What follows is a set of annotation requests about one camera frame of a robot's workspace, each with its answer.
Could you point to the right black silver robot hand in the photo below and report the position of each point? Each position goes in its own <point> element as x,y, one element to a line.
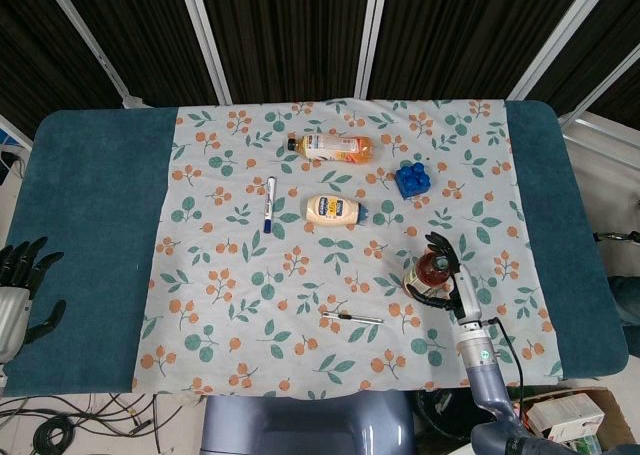
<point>467,290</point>

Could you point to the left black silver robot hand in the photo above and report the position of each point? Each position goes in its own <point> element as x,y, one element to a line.
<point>15,280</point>

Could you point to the brown sauce jar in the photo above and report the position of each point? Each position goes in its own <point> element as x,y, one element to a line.
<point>425,275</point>

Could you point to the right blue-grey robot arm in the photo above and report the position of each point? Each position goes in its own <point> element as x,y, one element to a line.
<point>482,370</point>

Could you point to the mayonnaise squeeze bottle blue cap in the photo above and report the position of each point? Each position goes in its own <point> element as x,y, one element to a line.
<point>332,210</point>

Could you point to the orange juice bottle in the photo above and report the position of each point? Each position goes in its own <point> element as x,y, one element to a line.
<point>332,147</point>

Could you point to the teal table cover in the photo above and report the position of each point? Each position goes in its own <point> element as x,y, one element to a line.
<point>95,200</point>

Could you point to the silver pen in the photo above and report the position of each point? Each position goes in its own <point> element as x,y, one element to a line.
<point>352,317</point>

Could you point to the blue toy building block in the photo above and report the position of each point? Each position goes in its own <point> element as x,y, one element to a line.
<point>412,180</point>

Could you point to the white carton box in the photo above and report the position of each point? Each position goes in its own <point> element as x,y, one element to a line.
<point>565,412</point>

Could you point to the floral tablecloth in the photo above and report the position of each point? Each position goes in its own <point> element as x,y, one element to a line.
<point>300,275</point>

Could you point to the cardboard box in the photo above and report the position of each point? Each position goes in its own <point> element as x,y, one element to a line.
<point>612,415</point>

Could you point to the blue-grey robot torso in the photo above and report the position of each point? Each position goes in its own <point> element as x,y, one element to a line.
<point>305,425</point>

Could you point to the white blue marker pen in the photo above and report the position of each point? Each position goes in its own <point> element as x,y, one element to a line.
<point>269,205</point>

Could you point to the dark partition panel white frame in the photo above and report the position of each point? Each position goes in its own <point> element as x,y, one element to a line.
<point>622,82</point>
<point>140,35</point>
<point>30,50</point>
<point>450,35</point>
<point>290,35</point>

